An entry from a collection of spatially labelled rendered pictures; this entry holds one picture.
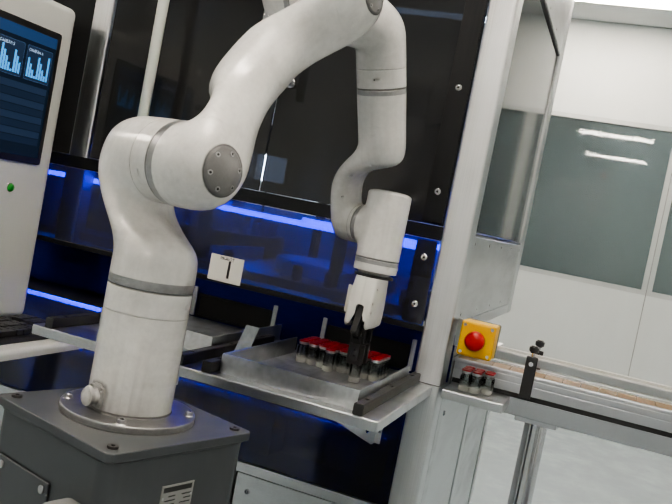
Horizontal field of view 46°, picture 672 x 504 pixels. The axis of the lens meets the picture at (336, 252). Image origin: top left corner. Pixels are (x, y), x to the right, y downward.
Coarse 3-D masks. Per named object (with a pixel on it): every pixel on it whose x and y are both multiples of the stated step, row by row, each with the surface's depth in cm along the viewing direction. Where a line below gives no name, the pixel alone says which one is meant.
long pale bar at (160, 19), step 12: (168, 0) 182; (156, 12) 182; (156, 24) 182; (156, 36) 182; (156, 48) 182; (156, 60) 183; (156, 72) 184; (144, 84) 183; (144, 96) 183; (144, 108) 183
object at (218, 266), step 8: (216, 256) 184; (224, 256) 183; (216, 264) 184; (224, 264) 183; (232, 264) 183; (240, 264) 182; (208, 272) 185; (216, 272) 184; (224, 272) 183; (232, 272) 183; (240, 272) 182; (216, 280) 184; (224, 280) 183; (232, 280) 183; (240, 280) 182
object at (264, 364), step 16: (240, 352) 148; (256, 352) 155; (272, 352) 162; (288, 352) 171; (224, 368) 142; (240, 368) 141; (256, 368) 140; (272, 368) 139; (288, 368) 156; (304, 368) 159; (320, 368) 162; (272, 384) 139; (288, 384) 138; (304, 384) 137; (320, 384) 136; (336, 384) 135; (352, 384) 153; (368, 384) 155; (384, 384) 148; (320, 400) 136; (336, 400) 135; (352, 400) 134
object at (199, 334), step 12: (192, 324) 183; (204, 324) 186; (216, 324) 189; (192, 336) 157; (204, 336) 156; (216, 336) 156; (228, 336) 162; (240, 336) 167; (276, 336) 185; (192, 348) 157
